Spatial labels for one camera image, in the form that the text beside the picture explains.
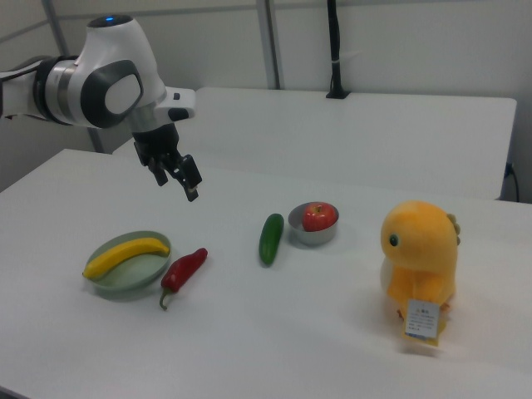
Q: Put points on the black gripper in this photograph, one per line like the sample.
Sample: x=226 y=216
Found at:
x=158 y=145

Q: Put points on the red chili pepper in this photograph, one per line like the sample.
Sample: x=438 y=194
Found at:
x=183 y=270

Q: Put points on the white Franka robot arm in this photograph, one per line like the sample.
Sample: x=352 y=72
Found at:
x=112 y=54

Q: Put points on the pale green plastic plate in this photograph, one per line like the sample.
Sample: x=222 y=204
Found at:
x=129 y=276

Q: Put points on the yellow banana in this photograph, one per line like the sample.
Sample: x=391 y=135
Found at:
x=120 y=254

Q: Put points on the green cucumber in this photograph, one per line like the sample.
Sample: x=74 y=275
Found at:
x=270 y=241

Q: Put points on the red apple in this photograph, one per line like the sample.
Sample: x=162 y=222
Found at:
x=318 y=218

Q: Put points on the small grey metal bowl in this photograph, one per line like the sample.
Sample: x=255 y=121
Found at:
x=311 y=237

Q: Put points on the black pole clamp base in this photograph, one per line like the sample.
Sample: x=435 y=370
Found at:
x=337 y=95

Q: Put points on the white rectangular table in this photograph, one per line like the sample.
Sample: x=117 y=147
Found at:
x=374 y=133

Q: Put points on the yellow plush chick toy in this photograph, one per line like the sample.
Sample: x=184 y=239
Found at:
x=420 y=249

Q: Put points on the white paper tag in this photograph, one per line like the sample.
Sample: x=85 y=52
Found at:
x=422 y=318

